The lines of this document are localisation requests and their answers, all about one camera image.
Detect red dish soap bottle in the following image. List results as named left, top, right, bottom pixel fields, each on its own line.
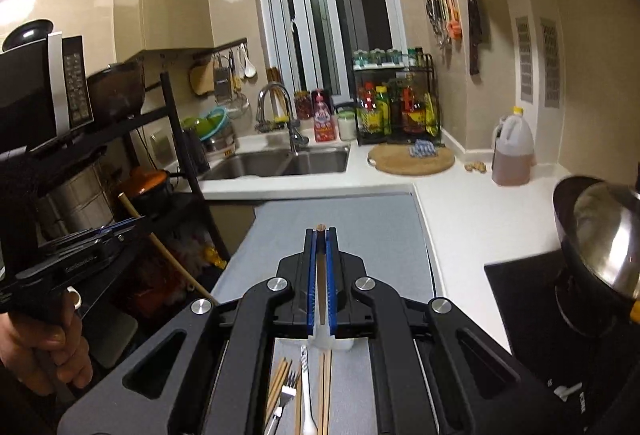
left=312, top=90, right=335, bottom=143

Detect microwave oven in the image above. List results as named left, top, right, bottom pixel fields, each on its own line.
left=0, top=19, right=93, bottom=152

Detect hanging white ladle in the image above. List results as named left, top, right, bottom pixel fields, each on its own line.
left=240, top=43, right=257, bottom=79

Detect round wooden cutting board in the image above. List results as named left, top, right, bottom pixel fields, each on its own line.
left=368, top=144, right=456, bottom=177

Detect grey table mat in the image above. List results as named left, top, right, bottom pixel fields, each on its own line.
left=203, top=195, right=437, bottom=434

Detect plastic jug of brown liquid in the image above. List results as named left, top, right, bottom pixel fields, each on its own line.
left=491, top=107, right=535, bottom=187

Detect hanging wooden cutting board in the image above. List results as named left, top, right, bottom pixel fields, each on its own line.
left=189, top=62, right=215, bottom=97

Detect white lidded jar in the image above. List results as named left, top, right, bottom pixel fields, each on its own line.
left=337, top=108, right=357, bottom=142

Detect clear plastic utensil container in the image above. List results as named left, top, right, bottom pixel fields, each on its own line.
left=278, top=337, right=355, bottom=351

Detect black wok with lid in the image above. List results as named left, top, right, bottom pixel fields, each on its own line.
left=552, top=175, right=639, bottom=322

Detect orange lidded pot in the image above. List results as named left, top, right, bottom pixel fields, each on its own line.
left=122, top=166, right=168, bottom=199

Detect hanging metal grater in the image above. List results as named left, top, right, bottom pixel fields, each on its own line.
left=213, top=54, right=234, bottom=105

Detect green and blue bowls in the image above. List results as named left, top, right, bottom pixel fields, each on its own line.
left=181, top=107, right=233, bottom=142

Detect black metal shelf rack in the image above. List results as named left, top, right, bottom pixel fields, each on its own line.
left=1, top=71, right=230, bottom=282

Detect person's left hand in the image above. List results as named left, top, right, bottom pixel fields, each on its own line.
left=1, top=291, right=93, bottom=396

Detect stainless steel sink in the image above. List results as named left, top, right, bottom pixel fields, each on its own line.
left=201, top=146, right=349, bottom=181

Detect stainless steel stock pot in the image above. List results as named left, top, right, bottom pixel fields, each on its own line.
left=37, top=163, right=113, bottom=239

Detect dark glass bowl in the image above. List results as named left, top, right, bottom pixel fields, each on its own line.
left=87, top=62, right=145, bottom=122

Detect red chili jar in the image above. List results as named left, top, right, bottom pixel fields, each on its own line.
left=294, top=91, right=312, bottom=120

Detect chrome kitchen faucet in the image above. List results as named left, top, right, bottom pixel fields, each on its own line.
left=255, top=81, right=309, bottom=154

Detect hanging cleaver knife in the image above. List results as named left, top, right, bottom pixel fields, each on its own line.
left=468, top=0, right=484, bottom=76

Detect black spice rack with bottles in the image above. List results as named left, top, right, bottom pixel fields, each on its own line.
left=352, top=47, right=442, bottom=145

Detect blue checkered cloth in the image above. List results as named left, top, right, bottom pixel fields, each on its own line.
left=409, top=140, right=437, bottom=159

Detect black gas stove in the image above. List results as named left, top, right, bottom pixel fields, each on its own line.
left=484, top=251, right=639, bottom=434

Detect hanging kitchen tools rail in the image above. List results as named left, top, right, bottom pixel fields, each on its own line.
left=425, top=0, right=462, bottom=50

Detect ginger root piece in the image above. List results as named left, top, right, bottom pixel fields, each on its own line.
left=464, top=161, right=487, bottom=173

